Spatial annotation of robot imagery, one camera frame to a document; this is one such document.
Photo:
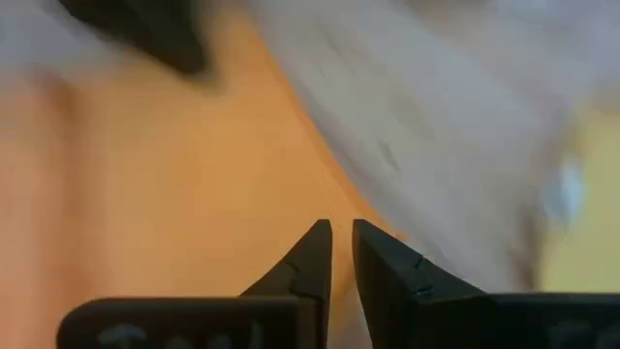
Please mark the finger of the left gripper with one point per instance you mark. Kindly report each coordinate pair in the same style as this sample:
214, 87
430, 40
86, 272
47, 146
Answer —
160, 34

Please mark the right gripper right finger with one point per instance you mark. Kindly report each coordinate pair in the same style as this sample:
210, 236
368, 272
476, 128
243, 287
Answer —
460, 325

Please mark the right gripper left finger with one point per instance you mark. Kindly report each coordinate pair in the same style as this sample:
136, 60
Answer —
218, 325

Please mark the orange microfiber towel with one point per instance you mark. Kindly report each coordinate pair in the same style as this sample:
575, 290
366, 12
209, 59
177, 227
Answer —
169, 194

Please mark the yellow microfiber towel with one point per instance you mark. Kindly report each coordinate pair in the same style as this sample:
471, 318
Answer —
596, 218

